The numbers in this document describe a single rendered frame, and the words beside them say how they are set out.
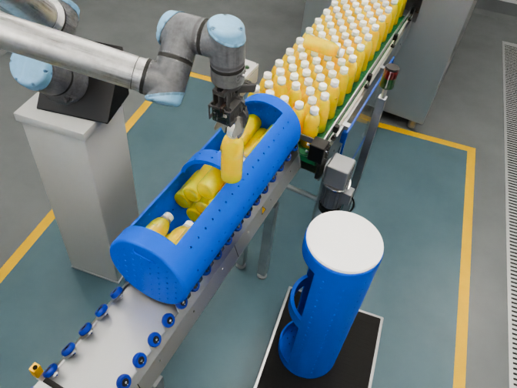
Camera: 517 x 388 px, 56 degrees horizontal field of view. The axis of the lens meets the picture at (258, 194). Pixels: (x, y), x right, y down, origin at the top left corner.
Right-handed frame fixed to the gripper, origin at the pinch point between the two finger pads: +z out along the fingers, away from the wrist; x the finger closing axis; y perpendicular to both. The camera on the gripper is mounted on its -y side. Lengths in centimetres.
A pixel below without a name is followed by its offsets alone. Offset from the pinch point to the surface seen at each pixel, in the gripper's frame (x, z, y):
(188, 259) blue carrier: 3.5, 24.1, 32.8
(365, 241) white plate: 46, 43, -13
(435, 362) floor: 98, 149, -38
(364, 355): 64, 132, -15
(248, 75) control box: -35, 40, -72
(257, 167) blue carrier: 2.0, 27.4, -12.8
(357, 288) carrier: 50, 52, 0
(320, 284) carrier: 38, 52, 5
